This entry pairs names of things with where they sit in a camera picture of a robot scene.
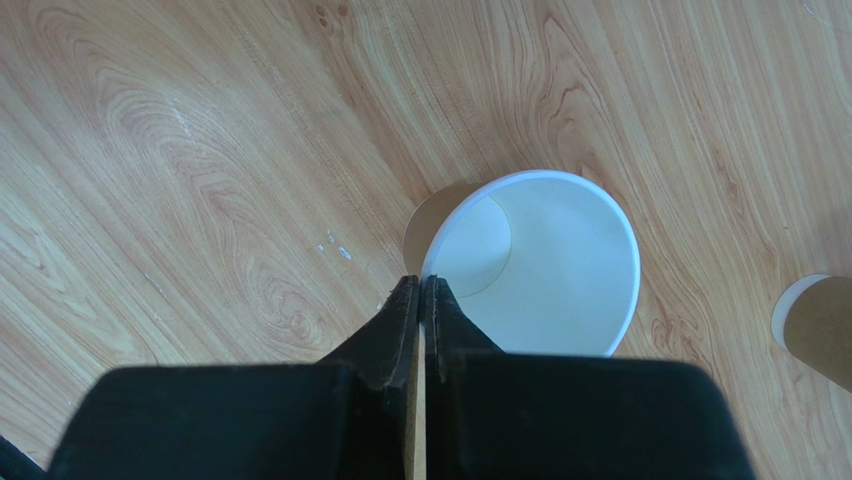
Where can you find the stack of paper cups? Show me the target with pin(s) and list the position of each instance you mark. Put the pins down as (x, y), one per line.
(812, 321)

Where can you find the single brown paper cup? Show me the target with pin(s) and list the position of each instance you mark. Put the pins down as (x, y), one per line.
(542, 261)

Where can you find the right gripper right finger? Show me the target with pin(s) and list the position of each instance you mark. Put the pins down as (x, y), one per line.
(495, 415)

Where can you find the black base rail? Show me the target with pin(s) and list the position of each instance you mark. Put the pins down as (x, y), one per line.
(15, 465)

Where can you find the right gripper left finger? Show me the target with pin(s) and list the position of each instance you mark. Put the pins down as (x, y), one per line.
(342, 417)

